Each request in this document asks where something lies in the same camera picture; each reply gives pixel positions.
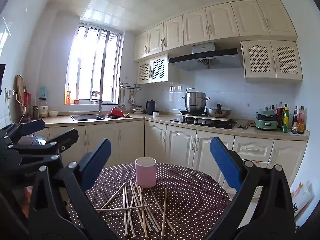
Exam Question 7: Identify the steel wok with lid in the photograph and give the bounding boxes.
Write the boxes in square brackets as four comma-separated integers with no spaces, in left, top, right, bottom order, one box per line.
[205,103,232,118]

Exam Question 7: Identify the wooden cutting board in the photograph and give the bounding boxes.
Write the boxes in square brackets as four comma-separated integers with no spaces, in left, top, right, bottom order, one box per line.
[15,75,27,120]

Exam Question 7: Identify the white charging cable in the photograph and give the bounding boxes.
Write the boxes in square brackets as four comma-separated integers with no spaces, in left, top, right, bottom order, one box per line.
[14,91,27,123]

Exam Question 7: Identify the dark sauce bottle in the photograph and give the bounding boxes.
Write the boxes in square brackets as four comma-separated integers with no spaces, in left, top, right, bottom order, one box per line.
[291,106,299,133]

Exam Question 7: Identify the stainless steel steamer pot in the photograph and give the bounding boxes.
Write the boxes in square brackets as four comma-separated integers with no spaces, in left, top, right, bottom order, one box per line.
[182,87,210,112]

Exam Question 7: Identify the cream upper wall cabinets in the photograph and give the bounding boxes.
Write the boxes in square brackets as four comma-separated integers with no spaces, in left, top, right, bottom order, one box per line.
[133,0,298,62]

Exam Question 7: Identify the red bowl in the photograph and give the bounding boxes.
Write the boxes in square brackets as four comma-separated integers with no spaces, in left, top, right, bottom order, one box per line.
[108,107,124,118]

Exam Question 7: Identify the green multi-cooker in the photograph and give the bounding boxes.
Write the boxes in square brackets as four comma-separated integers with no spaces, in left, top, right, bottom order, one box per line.
[255,109,278,132]

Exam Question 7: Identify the brown sauce bottle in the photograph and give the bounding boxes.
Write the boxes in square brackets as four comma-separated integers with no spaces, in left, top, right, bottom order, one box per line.
[297,106,307,134]

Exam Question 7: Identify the black electric kettle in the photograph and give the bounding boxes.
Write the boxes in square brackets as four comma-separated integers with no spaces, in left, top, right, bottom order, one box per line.
[146,100,157,115]

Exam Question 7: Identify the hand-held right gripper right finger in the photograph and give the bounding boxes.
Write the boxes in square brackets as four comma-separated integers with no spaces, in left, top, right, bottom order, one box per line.
[209,137,295,240]

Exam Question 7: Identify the stainless steel sink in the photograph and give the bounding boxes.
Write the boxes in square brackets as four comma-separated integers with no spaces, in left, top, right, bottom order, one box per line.
[70,114,133,121]

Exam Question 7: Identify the red kitchen utensils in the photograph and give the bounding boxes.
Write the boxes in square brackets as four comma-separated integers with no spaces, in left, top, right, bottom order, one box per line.
[23,92,32,117]

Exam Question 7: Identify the pink cup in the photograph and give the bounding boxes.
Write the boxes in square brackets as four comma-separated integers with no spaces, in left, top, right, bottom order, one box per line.
[135,157,157,188]

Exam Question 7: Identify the green bottle with yellow cap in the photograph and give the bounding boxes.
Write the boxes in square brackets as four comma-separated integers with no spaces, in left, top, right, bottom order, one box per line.
[281,107,290,133]

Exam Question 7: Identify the black induction cooker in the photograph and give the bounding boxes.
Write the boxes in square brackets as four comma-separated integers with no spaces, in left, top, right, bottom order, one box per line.
[179,109,208,117]

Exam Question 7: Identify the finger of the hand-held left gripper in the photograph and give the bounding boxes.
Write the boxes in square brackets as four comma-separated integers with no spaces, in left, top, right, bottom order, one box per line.
[0,119,46,143]
[7,129,79,160]

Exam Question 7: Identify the pile of wooden chopsticks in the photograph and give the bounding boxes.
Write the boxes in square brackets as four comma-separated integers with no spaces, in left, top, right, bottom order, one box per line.
[95,179,178,237]

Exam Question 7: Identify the cream base cabinets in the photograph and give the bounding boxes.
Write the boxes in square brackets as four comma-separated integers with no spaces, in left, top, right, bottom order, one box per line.
[37,120,309,188]

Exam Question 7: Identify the kitchen window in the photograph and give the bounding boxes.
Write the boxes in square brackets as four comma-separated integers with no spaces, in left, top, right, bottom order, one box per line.
[65,22,123,105]

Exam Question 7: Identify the metal faucet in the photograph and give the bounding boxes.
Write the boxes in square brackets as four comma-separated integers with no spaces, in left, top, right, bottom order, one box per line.
[91,91,103,117]

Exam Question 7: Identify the large lattice-door wall cabinet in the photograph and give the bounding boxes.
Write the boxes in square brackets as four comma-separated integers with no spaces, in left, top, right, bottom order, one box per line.
[241,40,303,82]

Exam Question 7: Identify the range hood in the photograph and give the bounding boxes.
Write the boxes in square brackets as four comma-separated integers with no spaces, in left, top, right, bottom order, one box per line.
[168,42,243,72]

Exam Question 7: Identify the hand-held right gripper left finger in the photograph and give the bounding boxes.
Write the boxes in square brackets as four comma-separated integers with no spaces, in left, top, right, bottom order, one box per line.
[29,138,120,240]

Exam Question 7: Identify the person's left hand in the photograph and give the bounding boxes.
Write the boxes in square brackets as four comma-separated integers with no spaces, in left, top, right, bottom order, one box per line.
[24,188,33,215]

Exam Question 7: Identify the metal utensil rail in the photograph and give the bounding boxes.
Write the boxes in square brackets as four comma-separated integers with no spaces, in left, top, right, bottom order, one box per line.
[119,82,142,90]

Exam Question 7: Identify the black glass gas stove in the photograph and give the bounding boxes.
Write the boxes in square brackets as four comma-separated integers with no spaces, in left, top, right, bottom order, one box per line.
[170,117,237,130]

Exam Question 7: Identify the large jar with white lid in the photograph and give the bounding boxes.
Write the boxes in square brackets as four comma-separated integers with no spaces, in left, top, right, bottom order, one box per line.
[38,97,49,118]

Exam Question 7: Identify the brown polka-dot tablecloth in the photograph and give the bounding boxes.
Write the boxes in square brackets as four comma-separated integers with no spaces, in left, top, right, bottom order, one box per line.
[69,162,232,240]

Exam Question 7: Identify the small lattice-door wall cabinet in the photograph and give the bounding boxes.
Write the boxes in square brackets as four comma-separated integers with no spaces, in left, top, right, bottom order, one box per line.
[137,54,168,85]

